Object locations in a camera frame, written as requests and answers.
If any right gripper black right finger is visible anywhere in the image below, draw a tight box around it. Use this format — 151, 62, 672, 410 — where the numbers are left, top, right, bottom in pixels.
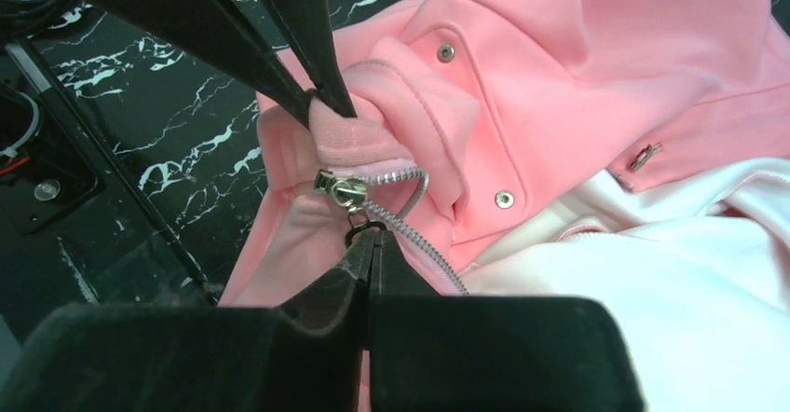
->
369, 231, 646, 411

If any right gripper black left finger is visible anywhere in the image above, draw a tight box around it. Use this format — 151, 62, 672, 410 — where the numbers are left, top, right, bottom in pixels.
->
1, 230, 375, 411

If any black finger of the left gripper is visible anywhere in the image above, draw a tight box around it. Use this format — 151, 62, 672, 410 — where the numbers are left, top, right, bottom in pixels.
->
259, 0, 357, 118
83, 0, 311, 126

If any pink zip-up jacket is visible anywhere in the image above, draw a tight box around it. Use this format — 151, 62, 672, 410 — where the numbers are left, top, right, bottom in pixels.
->
220, 0, 789, 411

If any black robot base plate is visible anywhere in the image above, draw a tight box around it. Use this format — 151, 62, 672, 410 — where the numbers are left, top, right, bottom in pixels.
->
1, 42, 216, 340

